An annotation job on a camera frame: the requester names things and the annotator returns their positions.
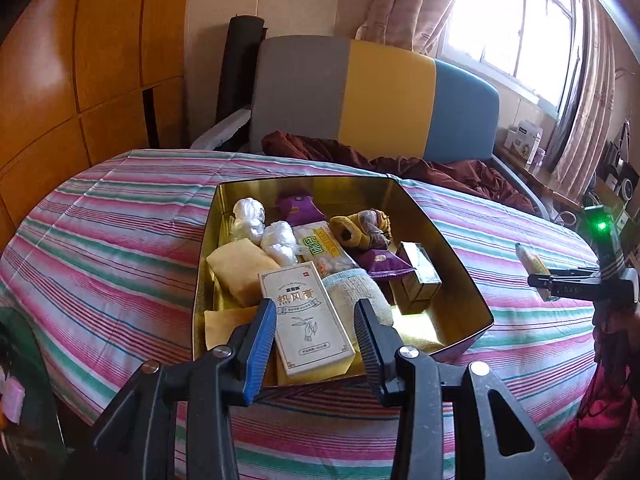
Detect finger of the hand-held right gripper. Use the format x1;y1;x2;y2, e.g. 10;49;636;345
529;266;603;302

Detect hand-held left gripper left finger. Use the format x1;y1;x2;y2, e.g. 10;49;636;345
92;299;277;480

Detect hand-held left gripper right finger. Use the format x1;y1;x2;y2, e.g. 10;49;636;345
353;299;571;480

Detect yellow green snack packet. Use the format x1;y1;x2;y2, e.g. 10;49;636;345
516;241;551;275

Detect beige carton box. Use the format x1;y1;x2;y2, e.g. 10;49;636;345
257;261;357;386

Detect purple snack packet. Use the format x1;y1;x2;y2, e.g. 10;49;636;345
275;192;321;229
357;247;416;281

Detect gold tin box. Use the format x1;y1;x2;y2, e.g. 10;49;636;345
191;176;495;388

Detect small gold carton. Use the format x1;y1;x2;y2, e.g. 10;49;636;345
395;241;443;314

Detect green cracker packet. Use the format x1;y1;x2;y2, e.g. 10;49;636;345
294;222;360;279

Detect white plastic bag wad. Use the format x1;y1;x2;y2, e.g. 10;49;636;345
261;221;301;267
231;198;267;247

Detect yellow sock ball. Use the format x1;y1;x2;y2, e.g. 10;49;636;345
330;210;394;252

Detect person's right forearm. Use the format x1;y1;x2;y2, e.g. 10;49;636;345
575;302;640;426

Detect wooden desk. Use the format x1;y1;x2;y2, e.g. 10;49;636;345
495;147;587;212

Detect white carton box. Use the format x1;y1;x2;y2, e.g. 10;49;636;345
502;120;545;167

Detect person's red clothing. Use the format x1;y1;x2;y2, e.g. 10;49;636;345
547;385;640;480

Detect beige patterned curtain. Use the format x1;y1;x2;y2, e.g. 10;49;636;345
355;0;469;57
550;0;619;202

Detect maroon blanket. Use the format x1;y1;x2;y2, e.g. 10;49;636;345
262;131;537;214

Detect striped bed sheet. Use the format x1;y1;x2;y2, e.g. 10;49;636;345
0;149;621;480

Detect dark green bag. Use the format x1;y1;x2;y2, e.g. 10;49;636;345
0;307;67;480

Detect pink cloth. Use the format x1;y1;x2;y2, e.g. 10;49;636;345
0;379;27;423

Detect grey yellow blue sofa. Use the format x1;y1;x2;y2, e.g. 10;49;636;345
190;35;551;221

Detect window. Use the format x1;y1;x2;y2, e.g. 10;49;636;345
440;0;577;112

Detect black rolled mat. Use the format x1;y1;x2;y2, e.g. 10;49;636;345
215;15;267;127

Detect wooden wardrobe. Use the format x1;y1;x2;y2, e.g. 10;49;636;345
0;0;194;261

